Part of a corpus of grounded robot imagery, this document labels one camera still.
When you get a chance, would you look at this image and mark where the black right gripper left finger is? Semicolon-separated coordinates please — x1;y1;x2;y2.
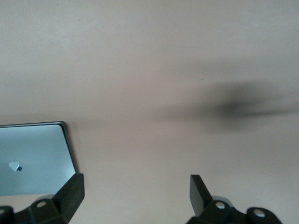
0;173;85;224

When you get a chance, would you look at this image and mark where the silver grey laptop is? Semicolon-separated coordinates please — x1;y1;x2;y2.
0;121;78;197

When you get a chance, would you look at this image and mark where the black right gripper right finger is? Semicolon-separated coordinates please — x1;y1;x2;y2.
186;174;285;224

